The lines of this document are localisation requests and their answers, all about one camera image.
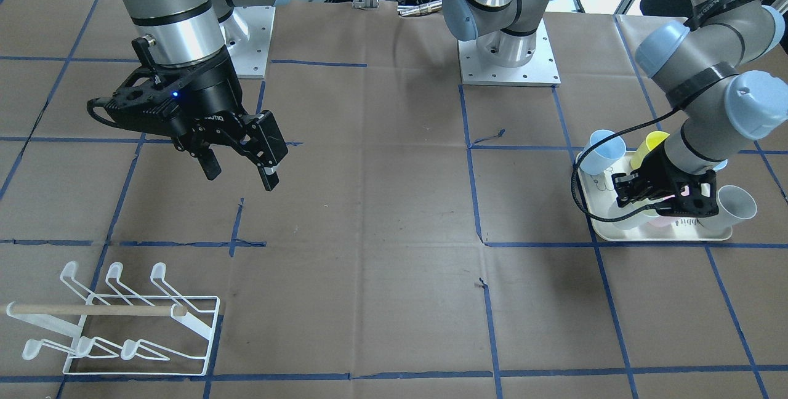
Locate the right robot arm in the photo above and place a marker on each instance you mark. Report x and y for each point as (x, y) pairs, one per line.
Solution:
(185, 32)

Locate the grey plastic cup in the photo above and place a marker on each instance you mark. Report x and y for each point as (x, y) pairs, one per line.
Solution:
(735, 205)

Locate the light blue cup far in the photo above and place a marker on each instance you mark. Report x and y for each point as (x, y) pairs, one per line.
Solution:
(605, 155)

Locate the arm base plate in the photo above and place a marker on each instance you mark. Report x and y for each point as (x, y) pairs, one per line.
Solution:
(500, 59)
(248, 33)

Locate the yellow plastic cup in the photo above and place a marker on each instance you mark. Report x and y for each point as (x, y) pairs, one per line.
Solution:
(651, 141)

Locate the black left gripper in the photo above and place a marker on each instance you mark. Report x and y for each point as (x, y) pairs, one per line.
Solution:
(661, 168)

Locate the white wire cup rack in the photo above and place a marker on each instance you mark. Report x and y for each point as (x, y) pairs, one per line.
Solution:
(125, 333)

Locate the light blue cup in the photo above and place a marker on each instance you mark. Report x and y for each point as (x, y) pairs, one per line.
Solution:
(605, 155)
(719, 166)

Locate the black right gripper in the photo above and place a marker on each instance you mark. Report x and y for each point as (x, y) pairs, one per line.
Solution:
(212, 92)

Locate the light blue cup near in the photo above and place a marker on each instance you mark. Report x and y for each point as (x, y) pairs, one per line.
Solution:
(719, 166)

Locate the pink plastic cup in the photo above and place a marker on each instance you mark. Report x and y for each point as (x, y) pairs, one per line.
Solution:
(657, 220)

